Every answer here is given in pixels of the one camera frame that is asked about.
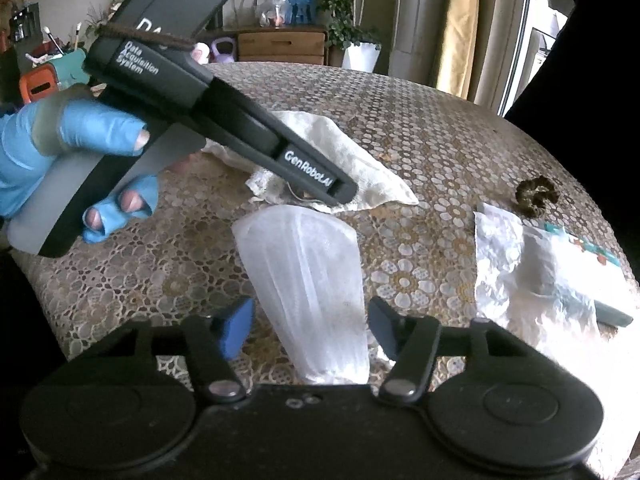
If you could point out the white plastic packet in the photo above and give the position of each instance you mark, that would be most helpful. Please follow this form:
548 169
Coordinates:
495 250

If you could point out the person's left hand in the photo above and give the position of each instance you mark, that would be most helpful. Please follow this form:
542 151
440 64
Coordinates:
90 125

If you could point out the black jacket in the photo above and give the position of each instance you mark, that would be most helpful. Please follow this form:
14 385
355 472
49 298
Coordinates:
600 35

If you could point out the white wall cabinet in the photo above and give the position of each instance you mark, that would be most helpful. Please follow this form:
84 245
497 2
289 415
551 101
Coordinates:
550 20

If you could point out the black water dispenser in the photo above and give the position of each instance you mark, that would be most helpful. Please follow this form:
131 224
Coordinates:
25 22

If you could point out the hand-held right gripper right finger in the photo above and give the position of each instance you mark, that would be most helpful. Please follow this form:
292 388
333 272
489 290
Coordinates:
382 325

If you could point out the yellow curtain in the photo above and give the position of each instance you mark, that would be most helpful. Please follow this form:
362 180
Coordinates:
457 25

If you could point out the glass globe ornament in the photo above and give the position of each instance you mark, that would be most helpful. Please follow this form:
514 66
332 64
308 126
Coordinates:
272 10

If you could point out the clear printed plastic packet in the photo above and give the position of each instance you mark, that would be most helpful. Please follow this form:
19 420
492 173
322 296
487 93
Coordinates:
575 270

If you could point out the teal and orange tissue box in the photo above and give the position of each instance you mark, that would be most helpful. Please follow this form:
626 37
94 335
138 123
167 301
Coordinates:
75 67

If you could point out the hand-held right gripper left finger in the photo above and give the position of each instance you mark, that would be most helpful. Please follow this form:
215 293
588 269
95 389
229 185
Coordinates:
235 327

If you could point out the white standing air conditioner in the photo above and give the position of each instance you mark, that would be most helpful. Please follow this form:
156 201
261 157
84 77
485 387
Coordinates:
415 10

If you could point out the wooden drawer cabinet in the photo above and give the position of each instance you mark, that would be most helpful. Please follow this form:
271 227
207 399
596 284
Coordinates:
280 47

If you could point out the white shell shaped ornament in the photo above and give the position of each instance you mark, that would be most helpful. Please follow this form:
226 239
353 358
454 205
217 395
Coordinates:
245 5

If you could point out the white face mask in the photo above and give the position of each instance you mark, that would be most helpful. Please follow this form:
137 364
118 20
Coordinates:
305 280

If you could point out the brown elastic band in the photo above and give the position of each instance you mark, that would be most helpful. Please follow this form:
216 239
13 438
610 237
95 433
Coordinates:
145 36

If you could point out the brown hair scrunchie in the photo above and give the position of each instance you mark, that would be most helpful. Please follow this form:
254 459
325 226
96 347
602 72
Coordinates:
535 197

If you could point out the green potted plant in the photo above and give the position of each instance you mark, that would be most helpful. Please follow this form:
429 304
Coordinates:
345 10

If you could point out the white lace cloth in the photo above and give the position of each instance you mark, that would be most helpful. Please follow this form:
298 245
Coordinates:
350 160

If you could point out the purple kettlebell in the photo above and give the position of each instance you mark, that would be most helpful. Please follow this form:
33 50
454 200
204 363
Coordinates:
222 52

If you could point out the white planter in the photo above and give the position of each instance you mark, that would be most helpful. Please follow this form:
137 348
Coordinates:
362 57

